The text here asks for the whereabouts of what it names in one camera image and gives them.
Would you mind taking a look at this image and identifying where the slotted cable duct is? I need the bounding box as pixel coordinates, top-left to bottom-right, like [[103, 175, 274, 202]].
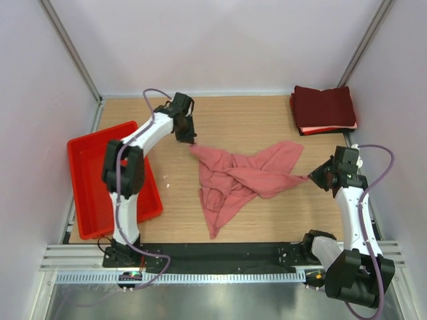
[[55, 271, 306, 285]]

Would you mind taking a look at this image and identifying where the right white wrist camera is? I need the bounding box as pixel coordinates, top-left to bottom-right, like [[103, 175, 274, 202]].
[[351, 143, 363, 169]]

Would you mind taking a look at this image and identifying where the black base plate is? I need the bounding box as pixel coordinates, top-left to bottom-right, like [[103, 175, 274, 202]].
[[103, 242, 321, 275]]

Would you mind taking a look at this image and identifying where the pink t shirt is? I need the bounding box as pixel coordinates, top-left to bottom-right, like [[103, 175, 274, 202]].
[[189, 141, 308, 239]]

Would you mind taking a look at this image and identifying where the left aluminium frame post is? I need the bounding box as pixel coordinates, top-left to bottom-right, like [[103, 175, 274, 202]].
[[38, 0, 102, 104]]

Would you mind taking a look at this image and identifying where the dark red folded shirt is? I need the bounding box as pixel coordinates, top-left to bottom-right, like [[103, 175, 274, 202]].
[[293, 85, 356, 127]]

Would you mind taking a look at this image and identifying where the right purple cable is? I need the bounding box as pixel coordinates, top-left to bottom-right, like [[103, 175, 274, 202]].
[[343, 143, 396, 319]]

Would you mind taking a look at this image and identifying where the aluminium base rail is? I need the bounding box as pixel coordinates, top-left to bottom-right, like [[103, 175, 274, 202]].
[[40, 240, 406, 271]]

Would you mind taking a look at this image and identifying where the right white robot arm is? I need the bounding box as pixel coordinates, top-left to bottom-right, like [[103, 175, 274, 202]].
[[300, 145, 396, 311]]

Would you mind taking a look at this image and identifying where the pink folded shirt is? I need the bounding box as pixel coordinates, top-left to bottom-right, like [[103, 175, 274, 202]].
[[298, 122, 358, 135]]

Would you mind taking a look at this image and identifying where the aluminium frame post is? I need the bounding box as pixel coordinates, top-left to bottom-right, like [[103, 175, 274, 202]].
[[337, 0, 396, 87], [38, 0, 102, 104]]

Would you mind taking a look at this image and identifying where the right aluminium frame post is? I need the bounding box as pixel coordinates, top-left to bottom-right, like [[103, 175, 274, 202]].
[[337, 0, 396, 87]]

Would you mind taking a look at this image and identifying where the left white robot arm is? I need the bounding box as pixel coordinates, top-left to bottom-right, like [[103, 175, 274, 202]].
[[101, 89, 197, 267]]

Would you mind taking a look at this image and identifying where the red plastic tray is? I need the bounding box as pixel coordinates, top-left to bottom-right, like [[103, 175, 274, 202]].
[[67, 120, 164, 241]]

